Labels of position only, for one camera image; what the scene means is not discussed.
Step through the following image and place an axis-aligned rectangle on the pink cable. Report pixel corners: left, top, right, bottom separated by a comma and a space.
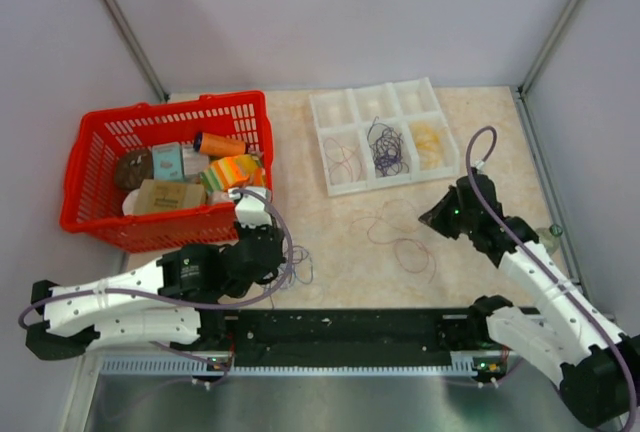
323, 137, 364, 184
349, 199, 437, 286

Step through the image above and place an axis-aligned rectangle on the purple cable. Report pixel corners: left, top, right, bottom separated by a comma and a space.
367, 116, 410, 178

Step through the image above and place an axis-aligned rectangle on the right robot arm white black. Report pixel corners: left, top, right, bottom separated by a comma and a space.
419, 172, 639, 428

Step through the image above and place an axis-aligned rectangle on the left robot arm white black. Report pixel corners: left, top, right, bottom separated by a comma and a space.
19, 225, 288, 361

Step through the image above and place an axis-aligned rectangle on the clear plastic bottle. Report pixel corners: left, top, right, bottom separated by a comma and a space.
536, 224, 564, 255

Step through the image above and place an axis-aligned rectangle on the rainbow striped box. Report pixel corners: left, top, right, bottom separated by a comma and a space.
199, 154, 266, 193

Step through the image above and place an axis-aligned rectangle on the grey white box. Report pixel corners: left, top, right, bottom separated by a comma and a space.
181, 144, 210, 183

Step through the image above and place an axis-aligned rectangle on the white compartment organizer tray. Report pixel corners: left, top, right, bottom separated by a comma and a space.
310, 77, 460, 197

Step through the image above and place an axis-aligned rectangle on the brown cardboard box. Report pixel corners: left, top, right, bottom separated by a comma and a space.
133, 179, 207, 215

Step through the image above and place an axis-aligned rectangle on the orange cylinder can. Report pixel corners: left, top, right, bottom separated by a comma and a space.
193, 132, 248, 157

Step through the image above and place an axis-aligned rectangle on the light blue box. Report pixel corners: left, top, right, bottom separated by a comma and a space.
151, 142, 184, 182

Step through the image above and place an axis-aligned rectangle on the brown round cookie pack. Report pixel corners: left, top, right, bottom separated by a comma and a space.
113, 149, 154, 191

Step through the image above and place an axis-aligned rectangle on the red plastic basket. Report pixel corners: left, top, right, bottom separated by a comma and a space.
59, 91, 274, 253

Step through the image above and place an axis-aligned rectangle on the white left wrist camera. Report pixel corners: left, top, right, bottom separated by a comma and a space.
228, 186, 273, 228

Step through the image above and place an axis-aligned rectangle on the yellow cable in tray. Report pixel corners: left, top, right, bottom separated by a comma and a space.
410, 121, 449, 168

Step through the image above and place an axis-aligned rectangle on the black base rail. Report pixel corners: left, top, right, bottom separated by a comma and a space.
171, 308, 501, 368

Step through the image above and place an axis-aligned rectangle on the aluminium frame post right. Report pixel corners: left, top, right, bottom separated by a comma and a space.
517, 0, 586, 99

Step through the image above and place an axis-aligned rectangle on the aluminium frame post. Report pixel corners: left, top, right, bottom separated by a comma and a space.
100, 0, 169, 103
517, 0, 586, 99

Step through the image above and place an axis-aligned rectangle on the slotted grey cable duct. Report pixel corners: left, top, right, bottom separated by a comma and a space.
99, 354, 516, 376

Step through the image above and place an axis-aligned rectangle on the aluminium frame post left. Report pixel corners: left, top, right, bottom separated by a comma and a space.
100, 0, 169, 103

